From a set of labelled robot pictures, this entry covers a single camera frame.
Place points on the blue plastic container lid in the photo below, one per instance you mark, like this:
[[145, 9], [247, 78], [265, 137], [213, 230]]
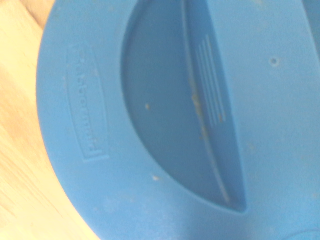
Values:
[[175, 125]]

